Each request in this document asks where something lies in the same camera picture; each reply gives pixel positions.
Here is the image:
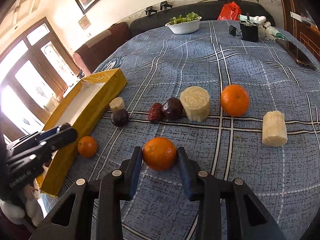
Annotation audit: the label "dark purple passion fruit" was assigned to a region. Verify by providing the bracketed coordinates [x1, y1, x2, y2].
[111, 109, 130, 127]
[162, 97, 184, 121]

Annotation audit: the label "red date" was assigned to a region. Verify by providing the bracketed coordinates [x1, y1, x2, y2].
[147, 102, 164, 123]

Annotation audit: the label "black box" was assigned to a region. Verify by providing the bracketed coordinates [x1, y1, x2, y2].
[240, 22, 259, 42]

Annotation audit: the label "white bowl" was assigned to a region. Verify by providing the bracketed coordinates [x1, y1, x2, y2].
[165, 16, 202, 35]

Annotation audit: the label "black sofa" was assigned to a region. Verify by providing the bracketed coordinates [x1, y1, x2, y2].
[129, 0, 275, 39]

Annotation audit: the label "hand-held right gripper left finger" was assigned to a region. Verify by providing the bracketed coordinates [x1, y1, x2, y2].
[29, 146, 143, 240]

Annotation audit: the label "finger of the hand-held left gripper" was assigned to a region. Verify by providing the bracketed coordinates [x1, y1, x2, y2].
[6, 124, 63, 153]
[5, 124, 77, 176]

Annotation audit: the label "yellow cardboard tray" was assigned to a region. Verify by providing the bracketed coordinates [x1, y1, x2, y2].
[36, 68, 127, 197]

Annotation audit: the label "dark glossy flat device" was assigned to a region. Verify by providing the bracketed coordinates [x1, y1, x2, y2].
[276, 39, 318, 71]

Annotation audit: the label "black clamp device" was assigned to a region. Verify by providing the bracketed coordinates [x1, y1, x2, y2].
[145, 6, 158, 18]
[159, 1, 173, 12]

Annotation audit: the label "brown wooden furniture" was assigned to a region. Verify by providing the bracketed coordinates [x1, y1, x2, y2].
[277, 0, 320, 63]

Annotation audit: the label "person's left hand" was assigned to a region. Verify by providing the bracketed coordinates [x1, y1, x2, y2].
[0, 183, 44, 228]

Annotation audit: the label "wooden glass door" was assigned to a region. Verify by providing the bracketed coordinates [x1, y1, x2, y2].
[0, 17, 83, 140]

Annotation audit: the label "brown sofa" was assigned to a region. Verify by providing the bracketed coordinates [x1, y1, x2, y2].
[72, 22, 130, 77]

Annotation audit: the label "orange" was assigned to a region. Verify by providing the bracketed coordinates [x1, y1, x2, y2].
[77, 136, 98, 158]
[142, 137, 177, 172]
[220, 84, 250, 117]

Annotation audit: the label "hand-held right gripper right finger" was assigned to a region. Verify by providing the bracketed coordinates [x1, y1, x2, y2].
[176, 147, 288, 240]

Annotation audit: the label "red plastic bag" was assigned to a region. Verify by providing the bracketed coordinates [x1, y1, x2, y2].
[217, 1, 242, 21]

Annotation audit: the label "wall plaque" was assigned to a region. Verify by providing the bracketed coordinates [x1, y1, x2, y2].
[78, 15, 90, 29]

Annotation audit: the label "green leafy vegetables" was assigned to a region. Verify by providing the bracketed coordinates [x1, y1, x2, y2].
[170, 12, 200, 25]

